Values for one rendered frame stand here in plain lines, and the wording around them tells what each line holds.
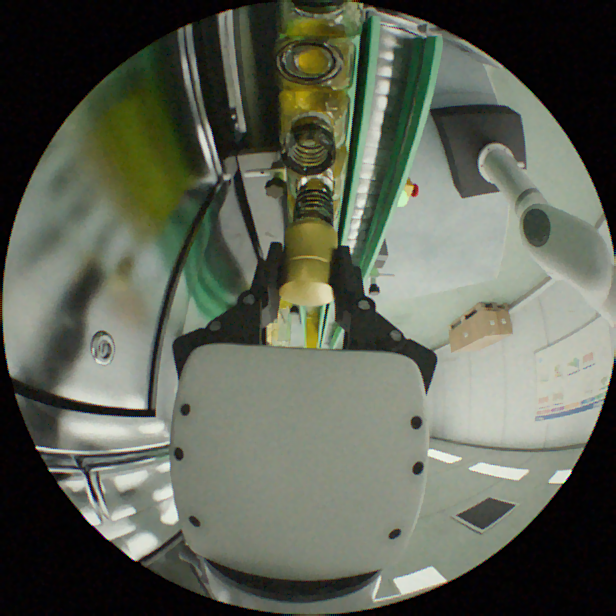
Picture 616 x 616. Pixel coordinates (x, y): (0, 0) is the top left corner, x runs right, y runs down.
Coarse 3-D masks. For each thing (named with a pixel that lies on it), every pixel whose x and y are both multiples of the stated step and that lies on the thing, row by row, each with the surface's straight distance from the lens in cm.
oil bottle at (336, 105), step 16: (288, 96) 18; (304, 96) 17; (320, 96) 17; (336, 96) 17; (288, 112) 17; (320, 112) 16; (336, 112) 17; (288, 128) 17; (336, 128) 17; (336, 144) 18
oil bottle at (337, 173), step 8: (336, 152) 20; (344, 152) 20; (336, 160) 19; (344, 160) 20; (336, 168) 19; (344, 168) 20; (288, 176) 20; (296, 176) 19; (304, 176) 19; (328, 176) 19; (336, 176) 19; (344, 176) 20; (288, 184) 20; (296, 184) 20; (336, 184) 20; (344, 184) 21; (288, 192) 21; (296, 192) 20; (336, 192) 20
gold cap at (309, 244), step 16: (304, 224) 13; (320, 224) 14; (288, 240) 13; (304, 240) 13; (320, 240) 13; (336, 240) 14; (288, 256) 13; (304, 256) 12; (320, 256) 12; (336, 256) 14; (288, 272) 12; (304, 272) 11; (320, 272) 12; (336, 272) 13; (288, 288) 12; (304, 288) 12; (320, 288) 12; (336, 288) 12; (304, 304) 14; (320, 304) 14
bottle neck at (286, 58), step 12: (288, 48) 11; (300, 48) 12; (312, 48) 13; (324, 48) 11; (336, 48) 11; (276, 60) 11; (288, 60) 12; (336, 60) 11; (288, 72) 11; (300, 72) 13; (324, 72) 11; (336, 72) 11; (300, 84) 11; (312, 84) 11
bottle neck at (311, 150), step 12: (300, 120) 14; (312, 120) 14; (324, 120) 15; (288, 132) 14; (300, 132) 12; (312, 132) 12; (324, 132) 12; (288, 144) 12; (300, 144) 15; (312, 144) 16; (324, 144) 12; (288, 156) 12; (300, 156) 14; (312, 156) 14; (324, 156) 13; (288, 168) 13; (300, 168) 13; (312, 168) 13; (324, 168) 13
